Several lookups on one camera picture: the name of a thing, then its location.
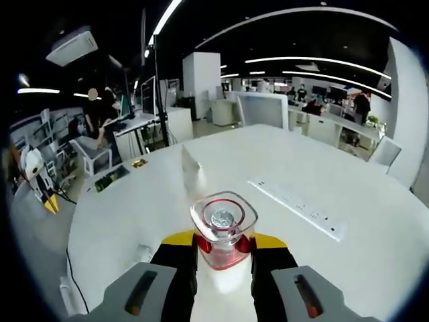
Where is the black monitor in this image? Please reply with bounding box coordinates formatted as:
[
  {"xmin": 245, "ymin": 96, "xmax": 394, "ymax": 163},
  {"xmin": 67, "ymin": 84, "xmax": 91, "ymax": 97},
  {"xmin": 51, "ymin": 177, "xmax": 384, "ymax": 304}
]
[{"xmin": 140, "ymin": 76, "xmax": 157, "ymax": 115}]

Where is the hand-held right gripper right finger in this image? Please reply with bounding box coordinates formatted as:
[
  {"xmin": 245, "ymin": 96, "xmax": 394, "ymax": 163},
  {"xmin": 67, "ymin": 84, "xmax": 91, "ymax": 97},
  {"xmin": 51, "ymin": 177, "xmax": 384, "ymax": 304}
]
[{"xmin": 250, "ymin": 233, "xmax": 363, "ymax": 322}]

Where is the white table power strip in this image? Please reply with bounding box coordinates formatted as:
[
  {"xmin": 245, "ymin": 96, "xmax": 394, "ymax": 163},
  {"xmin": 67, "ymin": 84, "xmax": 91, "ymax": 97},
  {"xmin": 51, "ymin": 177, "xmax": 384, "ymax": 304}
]
[{"xmin": 247, "ymin": 176, "xmax": 348, "ymax": 242}]

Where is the red collar skincare bottle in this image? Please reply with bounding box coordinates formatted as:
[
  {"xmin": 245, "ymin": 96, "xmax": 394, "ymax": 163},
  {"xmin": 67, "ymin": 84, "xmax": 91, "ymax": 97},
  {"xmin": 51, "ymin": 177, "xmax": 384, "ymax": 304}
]
[{"xmin": 190, "ymin": 190, "xmax": 259, "ymax": 298}]

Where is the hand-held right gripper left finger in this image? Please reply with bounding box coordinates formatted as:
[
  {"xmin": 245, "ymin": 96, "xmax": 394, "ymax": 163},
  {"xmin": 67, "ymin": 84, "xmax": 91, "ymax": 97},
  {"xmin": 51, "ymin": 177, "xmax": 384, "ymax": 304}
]
[{"xmin": 88, "ymin": 230, "xmax": 199, "ymax": 322}]

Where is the small white desk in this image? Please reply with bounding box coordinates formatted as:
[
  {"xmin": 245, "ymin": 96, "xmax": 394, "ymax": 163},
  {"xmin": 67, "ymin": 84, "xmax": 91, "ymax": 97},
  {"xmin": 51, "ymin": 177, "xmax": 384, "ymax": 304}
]
[{"xmin": 112, "ymin": 112, "xmax": 160, "ymax": 158}]

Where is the white chair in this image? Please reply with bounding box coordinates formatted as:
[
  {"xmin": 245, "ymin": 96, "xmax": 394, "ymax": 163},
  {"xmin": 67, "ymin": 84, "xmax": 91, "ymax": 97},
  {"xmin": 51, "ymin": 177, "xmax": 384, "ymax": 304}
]
[
  {"xmin": 72, "ymin": 139, "xmax": 113, "ymax": 177},
  {"xmin": 368, "ymin": 136, "xmax": 403, "ymax": 175}
]

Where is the white ceiling air conditioner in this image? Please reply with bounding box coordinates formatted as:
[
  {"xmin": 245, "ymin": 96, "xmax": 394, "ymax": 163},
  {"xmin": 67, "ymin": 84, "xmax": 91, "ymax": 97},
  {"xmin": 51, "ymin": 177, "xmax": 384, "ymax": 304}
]
[{"xmin": 46, "ymin": 30, "xmax": 99, "ymax": 66}]

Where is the long ceiling light strip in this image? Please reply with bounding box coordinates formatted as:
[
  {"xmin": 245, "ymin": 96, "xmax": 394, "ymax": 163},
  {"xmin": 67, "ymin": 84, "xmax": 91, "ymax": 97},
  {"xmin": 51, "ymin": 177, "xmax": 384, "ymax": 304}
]
[{"xmin": 149, "ymin": 0, "xmax": 182, "ymax": 46}]

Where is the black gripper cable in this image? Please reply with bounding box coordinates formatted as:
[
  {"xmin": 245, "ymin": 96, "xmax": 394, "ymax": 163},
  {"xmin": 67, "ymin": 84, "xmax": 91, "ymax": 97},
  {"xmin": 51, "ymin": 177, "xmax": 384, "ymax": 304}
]
[{"xmin": 53, "ymin": 189, "xmax": 90, "ymax": 315}]

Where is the white office desk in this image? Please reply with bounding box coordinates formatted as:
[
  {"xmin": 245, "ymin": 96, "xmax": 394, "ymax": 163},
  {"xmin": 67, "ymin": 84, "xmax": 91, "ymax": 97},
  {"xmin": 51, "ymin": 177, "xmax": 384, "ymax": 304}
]
[{"xmin": 288, "ymin": 107, "xmax": 383, "ymax": 152}]

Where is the dark green packet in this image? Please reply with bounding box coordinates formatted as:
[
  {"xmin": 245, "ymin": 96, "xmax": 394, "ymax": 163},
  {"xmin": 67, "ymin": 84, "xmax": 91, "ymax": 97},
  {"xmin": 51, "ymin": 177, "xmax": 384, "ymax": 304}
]
[{"xmin": 95, "ymin": 166, "xmax": 130, "ymax": 193}]

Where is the white partition screen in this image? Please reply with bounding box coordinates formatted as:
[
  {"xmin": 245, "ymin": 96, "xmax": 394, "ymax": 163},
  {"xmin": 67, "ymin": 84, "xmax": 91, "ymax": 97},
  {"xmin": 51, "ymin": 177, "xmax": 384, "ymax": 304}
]
[{"xmin": 236, "ymin": 93, "xmax": 289, "ymax": 130}]

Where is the white skincare tube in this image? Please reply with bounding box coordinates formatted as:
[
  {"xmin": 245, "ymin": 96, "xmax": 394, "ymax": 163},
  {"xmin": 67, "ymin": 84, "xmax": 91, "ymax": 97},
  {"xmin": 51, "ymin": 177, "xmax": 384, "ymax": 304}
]
[{"xmin": 180, "ymin": 145, "xmax": 210, "ymax": 202}]

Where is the black tripod stand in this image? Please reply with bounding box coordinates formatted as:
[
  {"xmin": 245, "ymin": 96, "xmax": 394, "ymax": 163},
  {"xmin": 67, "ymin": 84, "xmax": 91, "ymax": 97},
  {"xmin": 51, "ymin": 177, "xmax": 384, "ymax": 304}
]
[{"xmin": 142, "ymin": 8, "xmax": 170, "ymax": 148}]

